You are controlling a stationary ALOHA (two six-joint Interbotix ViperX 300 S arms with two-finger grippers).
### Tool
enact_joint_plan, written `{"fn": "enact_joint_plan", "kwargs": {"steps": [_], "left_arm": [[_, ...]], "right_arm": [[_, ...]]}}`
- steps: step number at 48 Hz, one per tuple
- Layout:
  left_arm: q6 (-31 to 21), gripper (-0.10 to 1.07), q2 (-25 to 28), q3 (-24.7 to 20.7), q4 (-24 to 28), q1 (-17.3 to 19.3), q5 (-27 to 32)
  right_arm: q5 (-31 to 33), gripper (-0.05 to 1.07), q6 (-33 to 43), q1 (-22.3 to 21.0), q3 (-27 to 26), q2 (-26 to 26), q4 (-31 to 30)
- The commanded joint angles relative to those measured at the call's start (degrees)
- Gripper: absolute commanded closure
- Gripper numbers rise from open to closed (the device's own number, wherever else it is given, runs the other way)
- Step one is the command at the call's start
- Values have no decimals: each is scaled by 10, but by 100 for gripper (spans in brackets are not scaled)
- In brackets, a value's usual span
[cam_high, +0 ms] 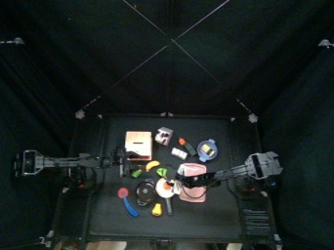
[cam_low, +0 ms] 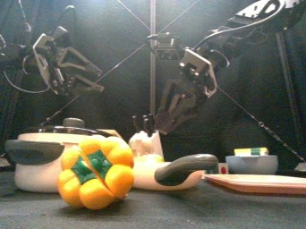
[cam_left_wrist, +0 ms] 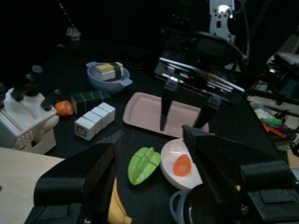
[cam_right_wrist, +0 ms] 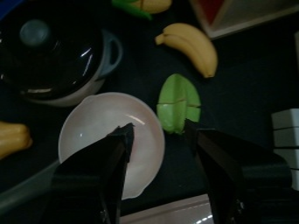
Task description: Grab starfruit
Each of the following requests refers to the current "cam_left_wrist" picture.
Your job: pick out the black background equipment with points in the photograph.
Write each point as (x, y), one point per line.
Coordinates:
(286, 75)

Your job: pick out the small white background object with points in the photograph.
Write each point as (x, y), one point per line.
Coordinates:
(72, 33)

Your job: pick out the red marker pen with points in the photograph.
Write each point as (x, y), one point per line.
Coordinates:
(274, 129)

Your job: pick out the orange toy yolk piece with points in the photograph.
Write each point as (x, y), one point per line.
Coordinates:
(182, 165)

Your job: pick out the grey toy pot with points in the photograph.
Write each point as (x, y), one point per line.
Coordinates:
(194, 208)

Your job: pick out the green wrapped toy sushi roll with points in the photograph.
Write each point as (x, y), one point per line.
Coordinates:
(89, 99)

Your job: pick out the green toy starfruit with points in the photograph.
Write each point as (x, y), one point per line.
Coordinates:
(143, 165)

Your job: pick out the white toy bowl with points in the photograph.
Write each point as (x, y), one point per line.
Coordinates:
(171, 172)

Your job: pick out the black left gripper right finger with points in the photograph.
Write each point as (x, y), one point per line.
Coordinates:
(238, 172)

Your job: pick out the green marker pen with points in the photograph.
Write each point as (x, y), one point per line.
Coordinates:
(274, 121)

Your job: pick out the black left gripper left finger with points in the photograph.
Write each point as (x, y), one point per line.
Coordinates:
(77, 175)

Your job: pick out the yellow egg toy sushi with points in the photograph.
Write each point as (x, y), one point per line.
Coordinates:
(108, 71)

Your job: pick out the yellow toy banana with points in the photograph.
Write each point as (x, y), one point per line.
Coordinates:
(116, 210)

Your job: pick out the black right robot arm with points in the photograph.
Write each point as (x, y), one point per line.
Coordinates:
(210, 43)

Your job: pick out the pink plastic tray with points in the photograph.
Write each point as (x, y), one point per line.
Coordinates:
(145, 112)

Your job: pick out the white sliced toy sushi roll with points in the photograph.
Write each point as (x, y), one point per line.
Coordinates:
(95, 120)

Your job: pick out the orange toy fruit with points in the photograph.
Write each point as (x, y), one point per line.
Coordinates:
(64, 108)

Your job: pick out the white machine with knobs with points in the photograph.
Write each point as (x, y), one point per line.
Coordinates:
(27, 125)

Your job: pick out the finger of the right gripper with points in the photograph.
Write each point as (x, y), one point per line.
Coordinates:
(208, 112)
(167, 105)

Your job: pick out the light wooden cutting board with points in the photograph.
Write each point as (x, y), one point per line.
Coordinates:
(19, 186)

